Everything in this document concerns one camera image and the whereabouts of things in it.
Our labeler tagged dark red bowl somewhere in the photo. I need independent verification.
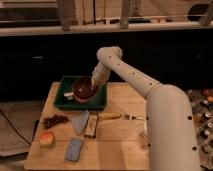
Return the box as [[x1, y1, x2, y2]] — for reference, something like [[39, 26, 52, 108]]
[[72, 76, 98, 98]]

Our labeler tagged green plastic tray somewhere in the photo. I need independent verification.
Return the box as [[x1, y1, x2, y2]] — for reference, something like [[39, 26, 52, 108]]
[[54, 76, 107, 111]]

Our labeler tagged orange-brown bowl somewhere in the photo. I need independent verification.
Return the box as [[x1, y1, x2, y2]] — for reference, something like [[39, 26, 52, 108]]
[[74, 93, 96, 103]]

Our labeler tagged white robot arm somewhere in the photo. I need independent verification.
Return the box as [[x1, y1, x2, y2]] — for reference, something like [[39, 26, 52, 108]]
[[92, 46, 201, 171]]

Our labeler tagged white dish brush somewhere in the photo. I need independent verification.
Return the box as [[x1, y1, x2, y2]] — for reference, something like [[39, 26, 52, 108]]
[[63, 92, 74, 100]]

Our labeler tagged wooden handled fork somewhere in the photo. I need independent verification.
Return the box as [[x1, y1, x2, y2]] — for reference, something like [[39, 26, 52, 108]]
[[98, 113, 146, 121]]

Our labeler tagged bunch of dark grapes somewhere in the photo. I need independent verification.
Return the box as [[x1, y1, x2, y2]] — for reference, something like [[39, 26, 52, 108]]
[[43, 115, 69, 129]]

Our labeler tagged black cable on floor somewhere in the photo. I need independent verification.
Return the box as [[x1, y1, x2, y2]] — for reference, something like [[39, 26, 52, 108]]
[[0, 109, 33, 147]]

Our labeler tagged small rectangular box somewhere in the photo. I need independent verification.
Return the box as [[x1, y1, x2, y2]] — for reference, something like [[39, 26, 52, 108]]
[[84, 115, 98, 138]]

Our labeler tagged orange peach fruit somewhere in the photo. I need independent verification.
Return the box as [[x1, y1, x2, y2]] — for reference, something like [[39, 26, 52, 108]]
[[39, 131, 55, 147]]

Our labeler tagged blue sponge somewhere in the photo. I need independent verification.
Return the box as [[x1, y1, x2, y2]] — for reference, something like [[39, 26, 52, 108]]
[[65, 138, 84, 162]]

